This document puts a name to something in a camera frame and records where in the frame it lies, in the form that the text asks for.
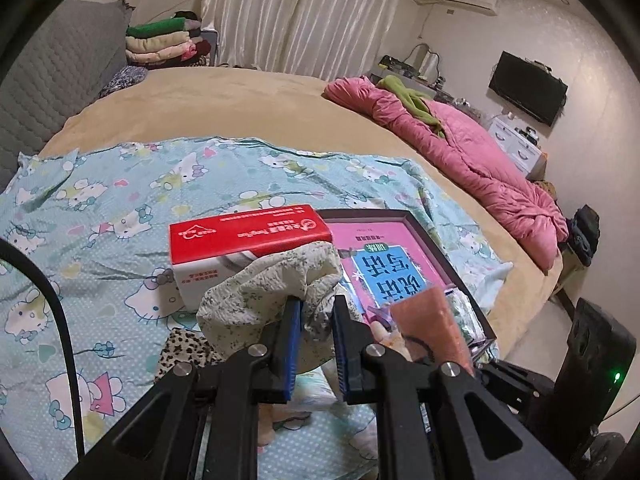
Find stack of folded clothes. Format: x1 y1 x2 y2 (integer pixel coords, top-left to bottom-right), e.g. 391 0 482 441
124 10 218 67

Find cream floral cloth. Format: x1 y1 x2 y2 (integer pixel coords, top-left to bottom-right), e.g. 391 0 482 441
196 241 343 373

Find grey quilted headboard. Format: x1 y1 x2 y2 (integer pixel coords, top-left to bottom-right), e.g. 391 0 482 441
0 0 136 191

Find beige bed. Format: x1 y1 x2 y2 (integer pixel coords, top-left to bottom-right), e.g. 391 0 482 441
37 67 563 321

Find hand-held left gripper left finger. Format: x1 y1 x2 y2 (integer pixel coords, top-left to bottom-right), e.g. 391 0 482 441
65 299 304 480

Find cat print blue sheet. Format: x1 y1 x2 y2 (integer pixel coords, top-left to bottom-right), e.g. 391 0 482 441
0 137 513 480

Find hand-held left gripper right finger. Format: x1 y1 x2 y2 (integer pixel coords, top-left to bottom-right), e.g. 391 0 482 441
332 294 576 480

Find white curtains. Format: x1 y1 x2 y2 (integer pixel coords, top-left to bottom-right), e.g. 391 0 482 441
200 0 416 83

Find black wall television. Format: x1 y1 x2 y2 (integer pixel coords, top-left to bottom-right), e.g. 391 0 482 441
488 51 568 127

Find red and white tissue box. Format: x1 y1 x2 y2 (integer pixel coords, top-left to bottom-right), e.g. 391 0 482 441
169 204 334 311

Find black cable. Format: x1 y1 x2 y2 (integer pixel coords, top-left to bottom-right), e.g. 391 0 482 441
0 239 83 461

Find small arched mirror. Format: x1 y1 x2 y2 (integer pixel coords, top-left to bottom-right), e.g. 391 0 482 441
409 42 442 81

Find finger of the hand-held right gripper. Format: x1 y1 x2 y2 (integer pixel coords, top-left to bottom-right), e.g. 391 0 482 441
477 360 556 411

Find white dresser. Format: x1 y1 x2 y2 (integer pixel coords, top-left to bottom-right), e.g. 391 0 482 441
487 112 543 178

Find black bag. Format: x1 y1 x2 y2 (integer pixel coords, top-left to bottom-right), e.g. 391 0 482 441
562 205 601 267

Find leopard print cloth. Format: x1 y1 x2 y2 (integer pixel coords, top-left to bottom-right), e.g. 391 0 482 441
154 329 228 386

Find pink quilt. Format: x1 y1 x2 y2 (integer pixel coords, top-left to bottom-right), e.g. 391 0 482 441
324 76 571 273

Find small black box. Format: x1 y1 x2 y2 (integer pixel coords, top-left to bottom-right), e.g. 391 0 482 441
378 54 416 75

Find pink and blue book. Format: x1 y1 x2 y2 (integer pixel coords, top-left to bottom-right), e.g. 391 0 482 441
330 219 451 326

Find green garment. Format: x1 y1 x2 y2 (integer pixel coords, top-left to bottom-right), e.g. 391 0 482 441
376 76 448 138

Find dark floral pillow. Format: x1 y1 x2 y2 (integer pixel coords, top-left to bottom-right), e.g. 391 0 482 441
99 65 148 98

